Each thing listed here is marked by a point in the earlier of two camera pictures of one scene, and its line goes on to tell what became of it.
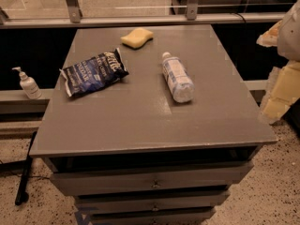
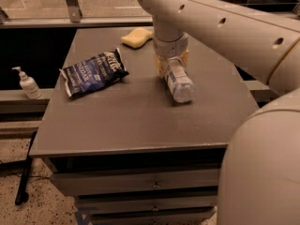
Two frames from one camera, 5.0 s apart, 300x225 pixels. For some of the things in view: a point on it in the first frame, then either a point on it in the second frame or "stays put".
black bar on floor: (22, 196) stays put
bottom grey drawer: (170, 217) stays put
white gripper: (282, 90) → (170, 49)
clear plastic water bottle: (177, 78) stays put
